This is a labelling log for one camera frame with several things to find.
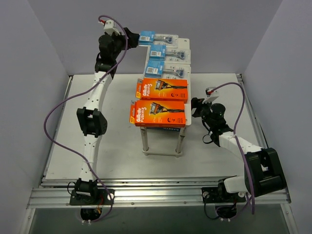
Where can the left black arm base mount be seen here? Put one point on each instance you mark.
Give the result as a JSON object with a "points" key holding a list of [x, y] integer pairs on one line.
{"points": [[101, 198]]}

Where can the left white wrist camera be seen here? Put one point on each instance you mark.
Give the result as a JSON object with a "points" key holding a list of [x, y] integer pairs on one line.
{"points": [[109, 27]]}

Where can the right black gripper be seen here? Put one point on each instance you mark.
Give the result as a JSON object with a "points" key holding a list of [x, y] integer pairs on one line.
{"points": [[198, 108]]}

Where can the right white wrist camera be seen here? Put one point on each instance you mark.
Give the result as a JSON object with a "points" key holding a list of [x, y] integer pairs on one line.
{"points": [[211, 95]]}

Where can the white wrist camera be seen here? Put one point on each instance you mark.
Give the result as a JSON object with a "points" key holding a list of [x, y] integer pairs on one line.
{"points": [[211, 95], [109, 27]]}

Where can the blue Harry's box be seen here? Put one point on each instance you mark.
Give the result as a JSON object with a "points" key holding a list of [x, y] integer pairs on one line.
{"points": [[175, 129]]}

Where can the clear blue-card razor blister pack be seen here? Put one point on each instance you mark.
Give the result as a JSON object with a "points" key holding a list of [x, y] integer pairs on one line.
{"points": [[161, 69]]}

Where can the orange Fusion5 razor box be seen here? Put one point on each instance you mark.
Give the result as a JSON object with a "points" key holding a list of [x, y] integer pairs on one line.
{"points": [[156, 113], [162, 89]]}

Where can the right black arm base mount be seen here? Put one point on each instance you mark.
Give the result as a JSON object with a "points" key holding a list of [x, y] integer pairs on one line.
{"points": [[214, 195]]}

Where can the aluminium mounting rail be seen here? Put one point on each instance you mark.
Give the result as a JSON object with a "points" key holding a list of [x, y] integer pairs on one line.
{"points": [[130, 193]]}

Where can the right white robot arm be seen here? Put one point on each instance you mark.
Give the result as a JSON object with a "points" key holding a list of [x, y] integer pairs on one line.
{"points": [[263, 173]]}

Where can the Gillette SkinGuard blister pack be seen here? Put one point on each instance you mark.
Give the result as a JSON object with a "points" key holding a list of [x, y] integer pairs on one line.
{"points": [[171, 55]]}

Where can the white two-tier shelf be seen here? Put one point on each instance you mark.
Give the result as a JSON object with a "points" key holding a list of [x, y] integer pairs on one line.
{"points": [[168, 143]]}

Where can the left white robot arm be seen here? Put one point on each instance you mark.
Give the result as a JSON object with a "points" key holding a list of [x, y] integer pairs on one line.
{"points": [[91, 120]]}

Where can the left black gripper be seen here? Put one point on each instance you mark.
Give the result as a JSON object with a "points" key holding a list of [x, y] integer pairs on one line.
{"points": [[133, 37]]}

